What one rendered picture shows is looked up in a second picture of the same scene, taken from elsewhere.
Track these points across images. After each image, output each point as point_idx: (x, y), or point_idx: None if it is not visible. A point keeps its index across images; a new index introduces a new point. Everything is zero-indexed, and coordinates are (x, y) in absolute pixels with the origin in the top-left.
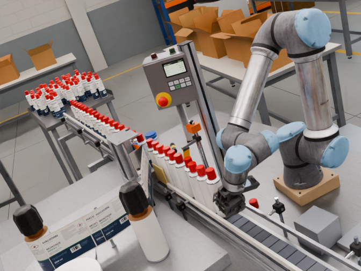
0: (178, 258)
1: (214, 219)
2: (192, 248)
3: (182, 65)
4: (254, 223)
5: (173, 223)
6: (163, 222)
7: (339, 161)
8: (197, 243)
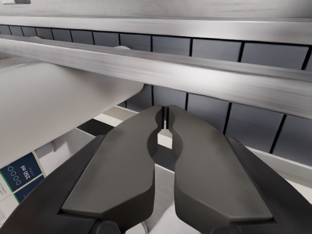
0: (167, 230)
1: (125, 105)
2: (166, 205)
3: None
4: (289, 50)
5: (80, 147)
6: (68, 149)
7: None
8: (166, 192)
